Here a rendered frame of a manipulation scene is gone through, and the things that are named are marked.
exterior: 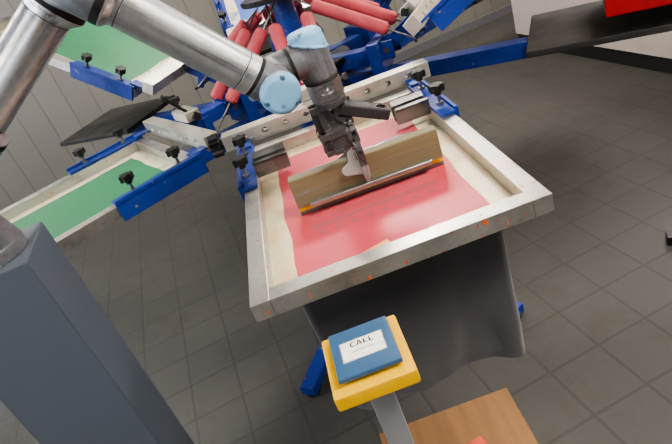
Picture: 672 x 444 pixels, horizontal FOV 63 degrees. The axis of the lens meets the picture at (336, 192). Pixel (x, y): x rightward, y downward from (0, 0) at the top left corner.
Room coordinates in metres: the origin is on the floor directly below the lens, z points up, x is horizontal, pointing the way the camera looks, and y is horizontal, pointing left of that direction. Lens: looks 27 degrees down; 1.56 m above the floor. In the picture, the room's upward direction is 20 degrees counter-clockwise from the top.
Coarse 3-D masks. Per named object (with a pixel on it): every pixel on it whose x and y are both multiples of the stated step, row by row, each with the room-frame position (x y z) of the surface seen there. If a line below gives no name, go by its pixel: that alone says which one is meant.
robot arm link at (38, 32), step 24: (24, 0) 1.07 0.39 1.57; (24, 24) 1.05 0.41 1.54; (48, 24) 1.06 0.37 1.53; (72, 24) 1.06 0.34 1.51; (0, 48) 1.06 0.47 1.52; (24, 48) 1.05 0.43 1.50; (48, 48) 1.07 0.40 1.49; (0, 72) 1.04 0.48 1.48; (24, 72) 1.05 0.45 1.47; (0, 96) 1.04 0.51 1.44; (24, 96) 1.07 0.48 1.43; (0, 120) 1.05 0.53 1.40; (0, 144) 1.05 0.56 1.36
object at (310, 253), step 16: (304, 160) 1.44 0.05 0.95; (320, 160) 1.40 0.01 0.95; (288, 176) 1.37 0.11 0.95; (288, 192) 1.28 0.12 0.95; (288, 208) 1.19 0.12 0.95; (288, 224) 1.12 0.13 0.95; (304, 224) 1.09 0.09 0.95; (352, 224) 1.02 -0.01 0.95; (368, 224) 0.99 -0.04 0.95; (384, 224) 0.97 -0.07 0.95; (304, 240) 1.02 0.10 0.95; (320, 240) 1.00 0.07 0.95; (336, 240) 0.98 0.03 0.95; (352, 240) 0.96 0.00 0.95; (368, 240) 0.93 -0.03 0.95; (304, 256) 0.96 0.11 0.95; (320, 256) 0.94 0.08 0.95; (336, 256) 0.92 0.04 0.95; (304, 272) 0.91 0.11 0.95
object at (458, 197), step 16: (368, 128) 1.50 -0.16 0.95; (384, 128) 1.46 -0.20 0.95; (400, 128) 1.42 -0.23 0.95; (416, 128) 1.38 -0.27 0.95; (368, 144) 1.39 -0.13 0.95; (448, 160) 1.14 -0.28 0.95; (448, 176) 1.07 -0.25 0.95; (448, 192) 1.00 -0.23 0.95; (464, 192) 0.98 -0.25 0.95; (400, 208) 1.01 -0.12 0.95; (416, 208) 0.99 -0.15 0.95; (432, 208) 0.96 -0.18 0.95; (448, 208) 0.94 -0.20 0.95; (464, 208) 0.92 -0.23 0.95; (400, 224) 0.95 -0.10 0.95; (416, 224) 0.93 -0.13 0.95; (432, 224) 0.91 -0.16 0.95
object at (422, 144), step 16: (432, 128) 1.12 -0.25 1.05; (384, 144) 1.13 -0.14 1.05; (400, 144) 1.12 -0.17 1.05; (416, 144) 1.12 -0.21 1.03; (432, 144) 1.12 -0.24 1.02; (336, 160) 1.14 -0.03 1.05; (368, 160) 1.12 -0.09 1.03; (384, 160) 1.12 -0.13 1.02; (400, 160) 1.12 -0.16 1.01; (416, 160) 1.12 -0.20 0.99; (432, 160) 1.12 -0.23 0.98; (304, 176) 1.12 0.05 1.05; (320, 176) 1.12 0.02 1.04; (336, 176) 1.12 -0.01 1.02; (352, 176) 1.12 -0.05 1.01; (304, 192) 1.12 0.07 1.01; (320, 192) 1.12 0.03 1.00
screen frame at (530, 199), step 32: (448, 128) 1.25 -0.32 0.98; (480, 160) 1.06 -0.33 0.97; (256, 192) 1.27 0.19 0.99; (512, 192) 0.90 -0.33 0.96; (544, 192) 0.82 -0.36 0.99; (256, 224) 1.10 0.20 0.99; (448, 224) 0.83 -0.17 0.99; (480, 224) 0.81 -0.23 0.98; (512, 224) 0.81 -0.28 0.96; (256, 256) 0.97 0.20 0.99; (352, 256) 0.85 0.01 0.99; (384, 256) 0.81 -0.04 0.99; (416, 256) 0.81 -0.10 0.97; (256, 288) 0.86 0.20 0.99; (288, 288) 0.82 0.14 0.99; (320, 288) 0.81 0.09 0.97; (256, 320) 0.81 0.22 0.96
